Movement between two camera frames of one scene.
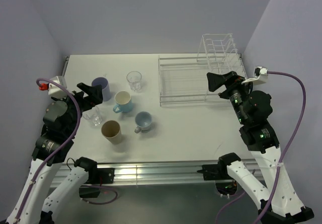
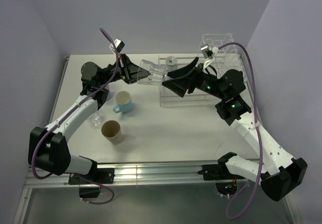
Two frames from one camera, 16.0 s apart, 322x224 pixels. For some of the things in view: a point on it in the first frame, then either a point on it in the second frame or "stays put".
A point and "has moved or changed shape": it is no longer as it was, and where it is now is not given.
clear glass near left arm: [94, 115] stays put
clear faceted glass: [134, 78] has moved or changed shape
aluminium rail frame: [153, 174] stays put
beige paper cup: [111, 130] stays put
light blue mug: [124, 102] stays put
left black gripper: [94, 92] to [131, 73]
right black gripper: [215, 80] to [180, 85]
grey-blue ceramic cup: [143, 121] to [171, 64]
